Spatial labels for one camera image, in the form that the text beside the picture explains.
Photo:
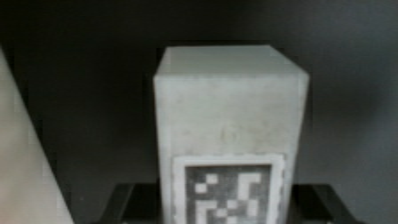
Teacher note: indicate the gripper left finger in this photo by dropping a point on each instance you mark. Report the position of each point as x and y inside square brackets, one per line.
[131, 207]

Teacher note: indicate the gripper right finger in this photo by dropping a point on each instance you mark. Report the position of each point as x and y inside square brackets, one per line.
[316, 206]

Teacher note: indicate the white leg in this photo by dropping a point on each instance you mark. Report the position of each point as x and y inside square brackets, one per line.
[229, 100]

